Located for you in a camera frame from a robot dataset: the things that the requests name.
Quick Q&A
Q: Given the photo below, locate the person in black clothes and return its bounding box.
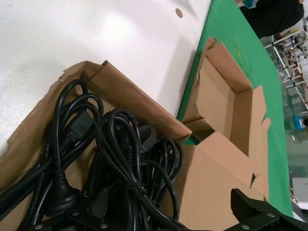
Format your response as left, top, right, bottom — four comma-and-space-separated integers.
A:
239, 0, 305, 38

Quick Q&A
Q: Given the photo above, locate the green table cloth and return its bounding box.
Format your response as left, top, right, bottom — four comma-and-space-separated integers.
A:
177, 0, 295, 217

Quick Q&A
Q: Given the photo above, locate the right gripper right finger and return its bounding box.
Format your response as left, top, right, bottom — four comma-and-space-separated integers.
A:
223, 189, 308, 231

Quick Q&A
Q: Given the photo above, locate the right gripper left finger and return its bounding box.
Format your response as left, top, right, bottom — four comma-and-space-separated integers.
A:
33, 187, 109, 231

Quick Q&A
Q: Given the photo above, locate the black power cable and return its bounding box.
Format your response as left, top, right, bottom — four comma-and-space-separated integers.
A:
92, 108, 191, 231
138, 122, 157, 154
0, 154, 56, 231
36, 78, 106, 217

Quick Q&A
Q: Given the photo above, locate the blue plastic bin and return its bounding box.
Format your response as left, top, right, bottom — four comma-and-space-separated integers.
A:
293, 115, 307, 131

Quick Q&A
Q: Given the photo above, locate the open brown cardboard box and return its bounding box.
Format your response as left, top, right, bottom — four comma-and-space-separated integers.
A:
177, 36, 272, 203
0, 60, 268, 231

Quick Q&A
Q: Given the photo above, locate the white pipe rack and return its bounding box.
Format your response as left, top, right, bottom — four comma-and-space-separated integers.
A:
271, 30, 308, 104

